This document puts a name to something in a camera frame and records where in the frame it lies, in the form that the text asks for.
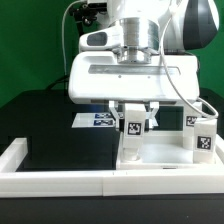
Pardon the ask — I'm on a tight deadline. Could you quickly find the white cable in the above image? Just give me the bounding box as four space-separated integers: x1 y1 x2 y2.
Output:
61 0 220 121

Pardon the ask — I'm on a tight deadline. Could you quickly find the white marker sheet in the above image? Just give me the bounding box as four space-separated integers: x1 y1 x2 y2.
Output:
72 112 115 128

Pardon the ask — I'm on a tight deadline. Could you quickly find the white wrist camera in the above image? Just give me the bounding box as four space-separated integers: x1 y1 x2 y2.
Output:
79 26 121 52

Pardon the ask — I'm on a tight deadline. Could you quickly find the white U-shaped fence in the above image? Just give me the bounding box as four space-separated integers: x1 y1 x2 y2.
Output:
0 138 224 198

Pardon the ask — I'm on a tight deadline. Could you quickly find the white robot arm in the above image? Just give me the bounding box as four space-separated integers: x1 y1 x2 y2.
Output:
68 0 219 114

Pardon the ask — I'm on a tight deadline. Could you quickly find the black cable bundle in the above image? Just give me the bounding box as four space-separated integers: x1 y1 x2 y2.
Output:
45 3 101 92

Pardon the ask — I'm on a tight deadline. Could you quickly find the white square tabletop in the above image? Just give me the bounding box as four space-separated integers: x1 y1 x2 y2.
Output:
116 131 224 170

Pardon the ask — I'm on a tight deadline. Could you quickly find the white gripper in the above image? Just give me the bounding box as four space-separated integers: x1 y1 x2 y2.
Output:
68 51 199 131

